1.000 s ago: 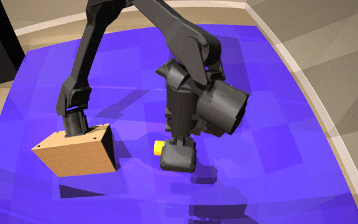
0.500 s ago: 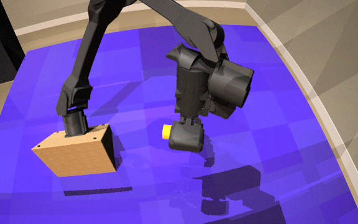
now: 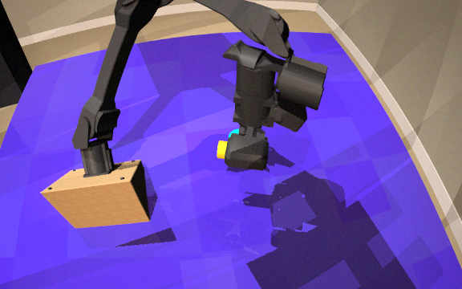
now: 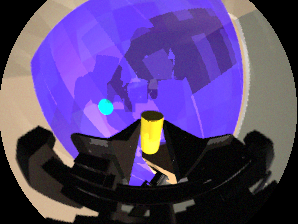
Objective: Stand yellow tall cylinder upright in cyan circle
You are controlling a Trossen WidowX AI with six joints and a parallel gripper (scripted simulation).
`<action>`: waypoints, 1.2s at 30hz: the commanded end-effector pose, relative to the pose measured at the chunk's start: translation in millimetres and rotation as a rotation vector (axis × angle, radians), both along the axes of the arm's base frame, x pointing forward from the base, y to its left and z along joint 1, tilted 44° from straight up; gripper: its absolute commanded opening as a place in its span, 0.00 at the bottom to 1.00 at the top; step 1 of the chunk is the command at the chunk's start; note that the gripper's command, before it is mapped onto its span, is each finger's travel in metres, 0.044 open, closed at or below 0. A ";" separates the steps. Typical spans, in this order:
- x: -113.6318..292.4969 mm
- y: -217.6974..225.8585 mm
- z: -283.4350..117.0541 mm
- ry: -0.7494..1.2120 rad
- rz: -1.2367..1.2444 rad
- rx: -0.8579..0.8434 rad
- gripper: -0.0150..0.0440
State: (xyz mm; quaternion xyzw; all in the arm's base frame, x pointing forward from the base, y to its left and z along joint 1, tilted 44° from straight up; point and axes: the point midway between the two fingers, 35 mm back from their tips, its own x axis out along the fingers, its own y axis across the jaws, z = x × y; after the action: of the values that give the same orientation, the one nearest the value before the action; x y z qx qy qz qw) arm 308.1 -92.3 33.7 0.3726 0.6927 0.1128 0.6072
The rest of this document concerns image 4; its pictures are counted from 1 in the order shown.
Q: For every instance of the yellow cylinder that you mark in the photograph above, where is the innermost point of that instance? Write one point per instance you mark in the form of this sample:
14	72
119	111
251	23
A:
151	128

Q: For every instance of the cyan circle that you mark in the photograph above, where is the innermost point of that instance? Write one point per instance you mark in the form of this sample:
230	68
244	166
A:
105	106

